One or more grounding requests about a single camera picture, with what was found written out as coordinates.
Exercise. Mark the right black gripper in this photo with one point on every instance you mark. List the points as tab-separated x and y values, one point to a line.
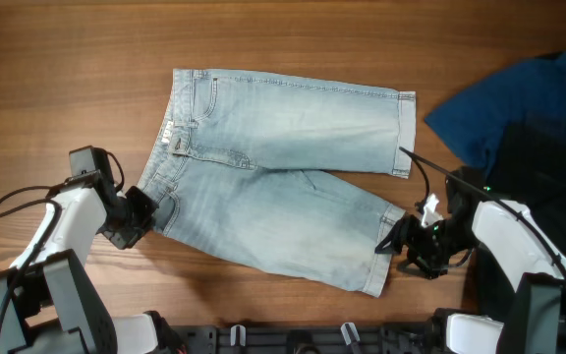
405	231

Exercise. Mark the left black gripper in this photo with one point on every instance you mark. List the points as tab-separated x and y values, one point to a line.
147	207

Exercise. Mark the light blue denim shorts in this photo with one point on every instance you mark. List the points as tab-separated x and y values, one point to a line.
245	167

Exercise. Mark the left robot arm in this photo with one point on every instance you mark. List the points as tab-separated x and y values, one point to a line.
48	304

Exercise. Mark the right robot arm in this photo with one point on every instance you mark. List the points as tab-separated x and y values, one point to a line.
529	262

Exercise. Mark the blue polo shirt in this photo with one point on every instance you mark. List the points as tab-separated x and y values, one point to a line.
531	92

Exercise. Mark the black garment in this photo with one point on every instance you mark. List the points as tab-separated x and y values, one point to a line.
530	168

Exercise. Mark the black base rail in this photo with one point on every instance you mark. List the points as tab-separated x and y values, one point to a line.
407	338

